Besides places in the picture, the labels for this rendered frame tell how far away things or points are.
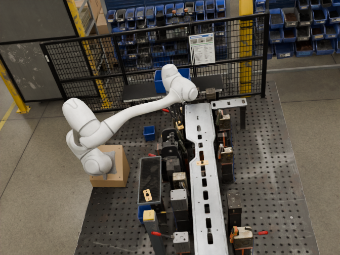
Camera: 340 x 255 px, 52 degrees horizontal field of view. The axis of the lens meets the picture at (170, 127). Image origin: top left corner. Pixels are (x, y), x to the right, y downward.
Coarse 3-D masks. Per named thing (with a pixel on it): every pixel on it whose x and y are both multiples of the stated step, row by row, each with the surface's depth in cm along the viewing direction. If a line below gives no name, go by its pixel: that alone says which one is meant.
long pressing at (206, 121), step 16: (192, 112) 286; (208, 112) 283; (192, 128) 272; (208, 128) 269; (208, 144) 257; (192, 160) 247; (208, 160) 245; (192, 176) 237; (208, 176) 235; (192, 192) 227; (208, 192) 226; (192, 208) 218; (224, 224) 208; (224, 240) 200
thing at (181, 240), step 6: (174, 234) 200; (180, 234) 200; (186, 234) 199; (174, 240) 197; (180, 240) 197; (186, 240) 196; (180, 246) 199; (186, 246) 199; (180, 252) 204; (186, 252) 204
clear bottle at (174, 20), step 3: (174, 12) 284; (174, 15) 286; (174, 18) 287; (177, 18) 287; (174, 21) 288; (177, 21) 288; (174, 24) 290; (174, 30) 294; (177, 30) 293; (174, 33) 296; (177, 33) 295
